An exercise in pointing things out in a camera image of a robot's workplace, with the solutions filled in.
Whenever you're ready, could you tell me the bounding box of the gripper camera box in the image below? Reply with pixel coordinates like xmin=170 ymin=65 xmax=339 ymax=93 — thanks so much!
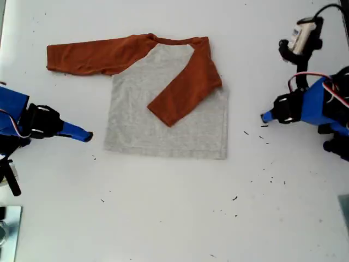
xmin=289 ymin=16 xmax=318 ymax=53

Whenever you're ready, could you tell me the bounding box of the grey shirt with brown sleeves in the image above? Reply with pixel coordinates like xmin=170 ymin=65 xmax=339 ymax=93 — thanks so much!
xmin=45 ymin=33 xmax=230 ymax=160

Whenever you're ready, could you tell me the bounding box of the red white arm wire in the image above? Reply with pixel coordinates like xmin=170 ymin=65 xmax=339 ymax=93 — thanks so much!
xmin=287 ymin=72 xmax=349 ymax=109
xmin=0 ymin=109 xmax=31 ymax=139

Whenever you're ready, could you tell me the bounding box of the black camera cable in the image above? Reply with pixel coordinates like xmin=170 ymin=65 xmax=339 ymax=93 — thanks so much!
xmin=316 ymin=3 xmax=349 ymax=21

